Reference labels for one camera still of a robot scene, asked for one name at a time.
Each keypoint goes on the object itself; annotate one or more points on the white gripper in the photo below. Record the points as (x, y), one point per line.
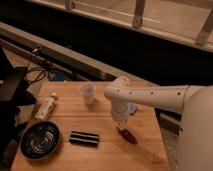
(120, 113)

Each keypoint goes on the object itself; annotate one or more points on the red chili pepper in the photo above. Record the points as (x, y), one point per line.
(128, 136)

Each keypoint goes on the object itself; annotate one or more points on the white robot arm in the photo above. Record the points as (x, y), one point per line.
(194, 103)

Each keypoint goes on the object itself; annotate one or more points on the dark ceramic bowl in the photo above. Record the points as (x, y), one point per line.
(40, 140)

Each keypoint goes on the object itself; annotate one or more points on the blue sponge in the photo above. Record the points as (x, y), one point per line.
(132, 108)

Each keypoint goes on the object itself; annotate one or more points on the black striped block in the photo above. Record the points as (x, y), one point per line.
(82, 138)

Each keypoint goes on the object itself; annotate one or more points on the translucent plastic cup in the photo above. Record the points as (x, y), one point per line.
(87, 90)

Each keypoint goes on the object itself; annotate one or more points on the white plastic bottle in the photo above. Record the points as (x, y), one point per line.
(46, 107)

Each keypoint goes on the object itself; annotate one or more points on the black equipment left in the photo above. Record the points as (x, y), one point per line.
(13, 93)

